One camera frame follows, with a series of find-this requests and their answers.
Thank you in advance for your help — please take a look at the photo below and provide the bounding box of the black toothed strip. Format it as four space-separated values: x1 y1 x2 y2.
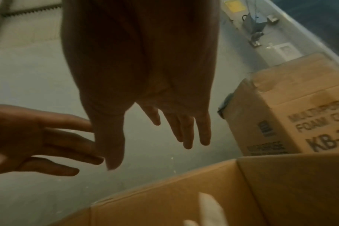
0 3 62 17

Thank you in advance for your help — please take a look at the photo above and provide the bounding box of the white item in box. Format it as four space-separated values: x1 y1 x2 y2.
183 191 229 226

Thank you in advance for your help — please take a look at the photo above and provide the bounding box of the closed printed cardboard box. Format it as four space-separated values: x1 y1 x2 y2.
218 53 339 157

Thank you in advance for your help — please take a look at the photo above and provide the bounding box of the person's right hand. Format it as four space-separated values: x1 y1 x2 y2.
60 0 221 171

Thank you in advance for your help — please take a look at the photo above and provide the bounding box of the person's left hand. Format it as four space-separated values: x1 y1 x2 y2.
0 104 105 177

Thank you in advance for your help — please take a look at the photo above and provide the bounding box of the grey metal stand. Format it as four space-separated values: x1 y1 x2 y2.
241 0 279 47

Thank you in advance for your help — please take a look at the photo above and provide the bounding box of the open plain cardboard box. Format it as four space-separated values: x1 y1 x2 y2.
48 146 339 226

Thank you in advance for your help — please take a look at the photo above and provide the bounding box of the yellow sticker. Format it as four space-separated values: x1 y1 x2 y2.
223 0 243 11

